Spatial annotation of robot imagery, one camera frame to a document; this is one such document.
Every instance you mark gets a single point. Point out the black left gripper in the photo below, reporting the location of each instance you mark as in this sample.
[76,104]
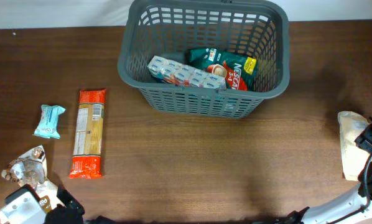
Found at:
[69,202]

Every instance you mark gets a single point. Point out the cream paper pouch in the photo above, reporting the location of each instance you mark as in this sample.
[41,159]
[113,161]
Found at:
[353,158]

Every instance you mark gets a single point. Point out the orange spaghetti packet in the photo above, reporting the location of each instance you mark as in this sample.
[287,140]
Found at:
[86,158]

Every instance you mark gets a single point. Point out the green Nescafe coffee bag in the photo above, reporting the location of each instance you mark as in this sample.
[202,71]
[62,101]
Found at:
[239,71]

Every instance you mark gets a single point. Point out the pink blue tissue multipack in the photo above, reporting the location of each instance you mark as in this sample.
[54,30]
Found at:
[170,71]

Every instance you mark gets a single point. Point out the grey plastic basket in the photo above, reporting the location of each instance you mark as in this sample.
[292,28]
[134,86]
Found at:
[166,28]

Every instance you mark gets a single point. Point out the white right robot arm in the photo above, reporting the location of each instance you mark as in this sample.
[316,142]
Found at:
[354,205]

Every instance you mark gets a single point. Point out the white brown cookie bag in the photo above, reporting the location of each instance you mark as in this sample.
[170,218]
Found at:
[31,168]

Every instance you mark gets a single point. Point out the mint green snack packet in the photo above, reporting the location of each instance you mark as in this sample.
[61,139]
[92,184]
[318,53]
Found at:
[47,126]

